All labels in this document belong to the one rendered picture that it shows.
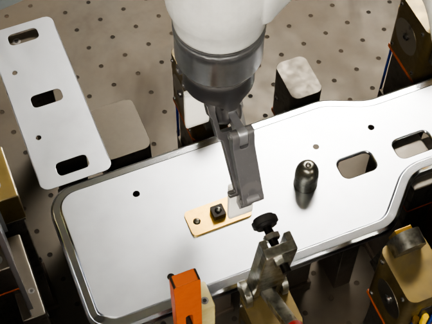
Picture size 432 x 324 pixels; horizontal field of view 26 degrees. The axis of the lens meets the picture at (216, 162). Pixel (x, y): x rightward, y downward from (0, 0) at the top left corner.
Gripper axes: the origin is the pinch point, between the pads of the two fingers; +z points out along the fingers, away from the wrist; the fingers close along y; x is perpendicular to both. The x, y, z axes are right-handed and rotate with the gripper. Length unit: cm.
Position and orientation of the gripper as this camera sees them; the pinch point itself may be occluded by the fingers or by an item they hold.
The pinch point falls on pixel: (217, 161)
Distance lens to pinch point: 111.4
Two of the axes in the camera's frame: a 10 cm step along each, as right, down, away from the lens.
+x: -9.3, 3.2, -2.0
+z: 0.0, 5.2, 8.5
